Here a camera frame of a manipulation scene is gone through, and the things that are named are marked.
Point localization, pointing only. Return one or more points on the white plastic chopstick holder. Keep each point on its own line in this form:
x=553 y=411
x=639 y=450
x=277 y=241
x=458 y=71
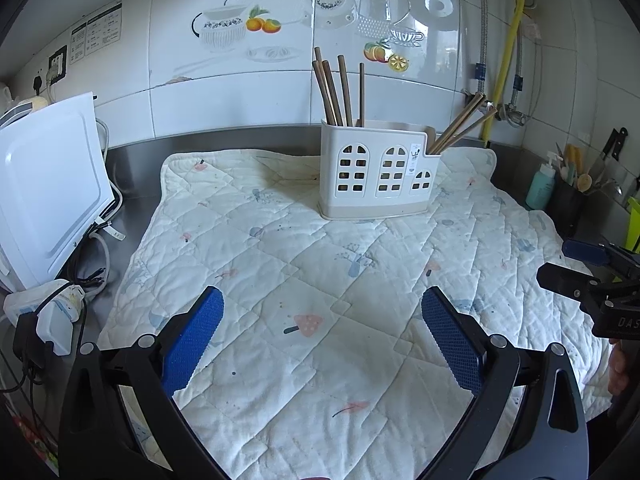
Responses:
x=370 y=207

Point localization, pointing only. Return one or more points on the white quilted printed mat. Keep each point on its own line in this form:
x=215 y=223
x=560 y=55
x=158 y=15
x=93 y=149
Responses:
x=300 y=270

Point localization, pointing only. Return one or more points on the white wall label sticker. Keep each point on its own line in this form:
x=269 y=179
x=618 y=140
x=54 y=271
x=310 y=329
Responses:
x=95 y=32

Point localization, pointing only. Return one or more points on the black wall socket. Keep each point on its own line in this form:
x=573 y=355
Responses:
x=57 y=65

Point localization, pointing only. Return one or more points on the person's right hand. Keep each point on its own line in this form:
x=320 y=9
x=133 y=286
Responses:
x=619 y=367

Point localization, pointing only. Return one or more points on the metal pipe valve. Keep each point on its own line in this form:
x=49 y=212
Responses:
x=512 y=116

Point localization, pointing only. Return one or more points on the green plastic dish rack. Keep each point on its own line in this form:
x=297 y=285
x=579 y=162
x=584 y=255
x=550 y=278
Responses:
x=635 y=230

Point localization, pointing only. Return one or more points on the black utensil pot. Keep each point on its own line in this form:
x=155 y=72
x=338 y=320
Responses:
x=567 y=207

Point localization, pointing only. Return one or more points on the teal pump bottle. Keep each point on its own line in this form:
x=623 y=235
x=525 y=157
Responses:
x=540 y=187

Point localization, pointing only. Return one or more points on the wooden spoon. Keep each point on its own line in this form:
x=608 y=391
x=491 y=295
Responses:
x=585 y=182

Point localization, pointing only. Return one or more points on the black plug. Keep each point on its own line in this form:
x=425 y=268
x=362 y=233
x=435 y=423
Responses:
x=27 y=340

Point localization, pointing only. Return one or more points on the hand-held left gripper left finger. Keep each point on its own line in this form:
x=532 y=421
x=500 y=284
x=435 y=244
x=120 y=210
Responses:
x=195 y=340

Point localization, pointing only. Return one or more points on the white countertop appliance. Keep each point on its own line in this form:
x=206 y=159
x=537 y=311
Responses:
x=45 y=185

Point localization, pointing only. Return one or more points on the white power adapter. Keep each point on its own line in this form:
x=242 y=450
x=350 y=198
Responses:
x=57 y=327

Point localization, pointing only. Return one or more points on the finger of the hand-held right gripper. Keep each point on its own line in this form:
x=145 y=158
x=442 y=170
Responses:
x=582 y=250
x=565 y=280

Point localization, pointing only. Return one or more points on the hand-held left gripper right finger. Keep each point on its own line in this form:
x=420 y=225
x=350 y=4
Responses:
x=450 y=340

